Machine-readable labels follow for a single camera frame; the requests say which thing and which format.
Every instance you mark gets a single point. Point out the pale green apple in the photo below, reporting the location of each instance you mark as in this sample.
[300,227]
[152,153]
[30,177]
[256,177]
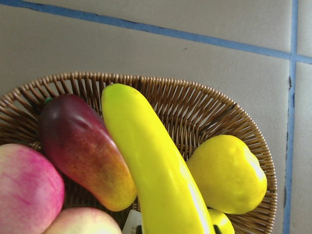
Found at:
[83,220]

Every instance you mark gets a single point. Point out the yellow banana short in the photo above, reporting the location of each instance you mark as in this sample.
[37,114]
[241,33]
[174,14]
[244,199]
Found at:
[170,201]

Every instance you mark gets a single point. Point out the brown wicker basket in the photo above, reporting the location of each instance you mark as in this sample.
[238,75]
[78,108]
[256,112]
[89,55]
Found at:
[191,113]

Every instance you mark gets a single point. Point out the dark purple plum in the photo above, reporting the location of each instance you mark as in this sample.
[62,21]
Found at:
[76,141]

